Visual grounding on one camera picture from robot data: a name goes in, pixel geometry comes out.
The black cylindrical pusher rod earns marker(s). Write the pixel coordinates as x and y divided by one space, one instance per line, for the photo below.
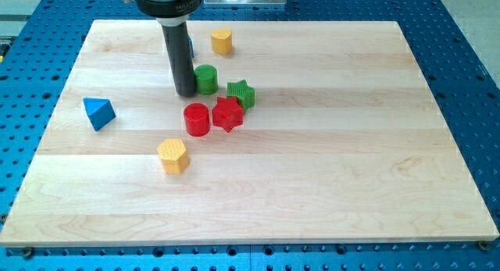
179 52

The green cylinder block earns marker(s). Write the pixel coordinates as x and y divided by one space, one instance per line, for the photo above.
207 79

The green star block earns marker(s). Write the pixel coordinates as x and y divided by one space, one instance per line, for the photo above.
244 93

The red star block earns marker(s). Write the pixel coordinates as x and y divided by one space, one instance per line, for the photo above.
227 113

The blue block behind rod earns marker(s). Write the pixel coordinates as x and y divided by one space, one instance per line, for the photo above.
191 46

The yellow heart block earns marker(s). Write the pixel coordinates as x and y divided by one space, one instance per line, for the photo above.
221 41

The red cylinder block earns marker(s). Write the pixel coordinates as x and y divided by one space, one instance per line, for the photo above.
196 118

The blue triangle block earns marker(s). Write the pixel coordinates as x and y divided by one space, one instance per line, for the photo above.
99 111

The yellow hexagon block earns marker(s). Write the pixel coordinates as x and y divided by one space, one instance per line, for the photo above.
173 154

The blue perforated metal table plate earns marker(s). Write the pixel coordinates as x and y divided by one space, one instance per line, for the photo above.
40 59

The light wooden board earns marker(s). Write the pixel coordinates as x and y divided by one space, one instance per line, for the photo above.
344 144

